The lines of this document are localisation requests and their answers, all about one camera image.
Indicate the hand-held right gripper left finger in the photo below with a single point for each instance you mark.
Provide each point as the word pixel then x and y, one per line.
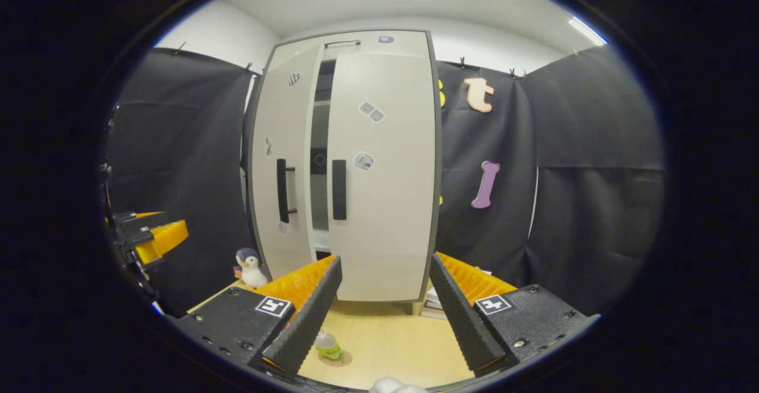
pixel 302 322

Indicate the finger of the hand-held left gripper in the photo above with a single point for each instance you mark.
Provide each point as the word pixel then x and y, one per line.
pixel 166 239
pixel 145 222

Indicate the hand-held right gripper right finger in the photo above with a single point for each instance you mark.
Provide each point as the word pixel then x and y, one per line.
pixel 462 322

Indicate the green label clear bottle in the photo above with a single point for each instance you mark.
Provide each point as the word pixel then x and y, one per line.
pixel 329 348

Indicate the round cork coaster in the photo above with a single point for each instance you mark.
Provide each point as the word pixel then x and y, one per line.
pixel 345 357

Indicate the grey white cabinet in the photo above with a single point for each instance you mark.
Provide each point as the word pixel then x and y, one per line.
pixel 318 203

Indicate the penguin plush toy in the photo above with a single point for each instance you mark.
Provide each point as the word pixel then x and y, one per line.
pixel 252 274

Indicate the black backdrop cloth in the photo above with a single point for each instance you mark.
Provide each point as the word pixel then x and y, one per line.
pixel 593 114
pixel 178 144

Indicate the long ceiling light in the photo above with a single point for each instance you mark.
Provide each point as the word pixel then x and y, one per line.
pixel 587 30

